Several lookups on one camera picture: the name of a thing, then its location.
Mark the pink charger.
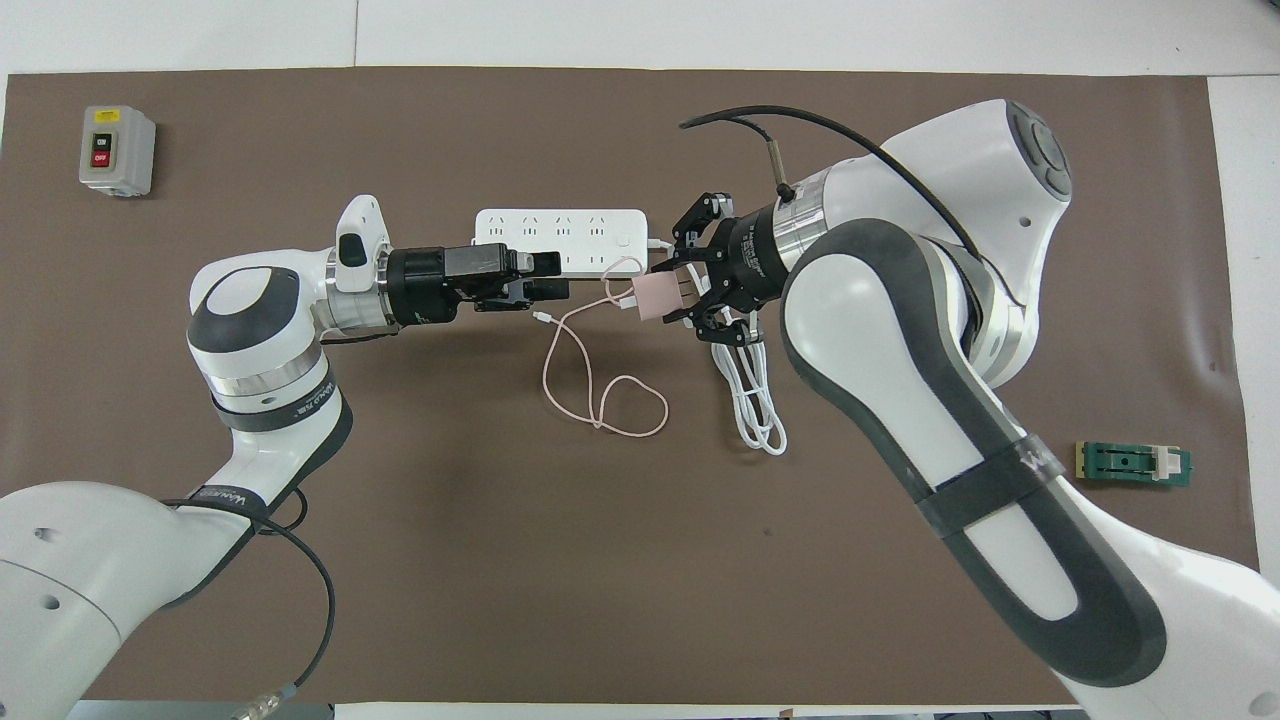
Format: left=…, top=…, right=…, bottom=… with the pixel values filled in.
left=628, top=270, right=698, bottom=324

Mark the green knife switch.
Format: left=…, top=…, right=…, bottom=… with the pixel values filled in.
left=1075, top=440, right=1193, bottom=489

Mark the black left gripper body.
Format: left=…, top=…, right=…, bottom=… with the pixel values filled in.
left=386, top=243, right=523, bottom=326

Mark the white power cord with plug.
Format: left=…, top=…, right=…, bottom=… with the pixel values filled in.
left=645, top=238, right=789, bottom=457

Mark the brown table mat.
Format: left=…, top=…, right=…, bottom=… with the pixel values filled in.
left=0, top=66, right=1261, bottom=706

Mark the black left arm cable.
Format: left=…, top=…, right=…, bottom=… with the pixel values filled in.
left=160, top=488, right=337, bottom=720

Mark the pink charging cable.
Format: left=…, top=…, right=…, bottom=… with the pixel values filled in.
left=533, top=258, right=669, bottom=439

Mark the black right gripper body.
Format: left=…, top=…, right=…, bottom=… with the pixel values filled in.
left=725, top=205, right=791, bottom=311

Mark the grey on-off switch box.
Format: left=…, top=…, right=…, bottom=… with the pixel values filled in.
left=79, top=105, right=157, bottom=198

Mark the white power strip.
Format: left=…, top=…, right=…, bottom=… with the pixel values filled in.
left=473, top=208, right=651, bottom=279

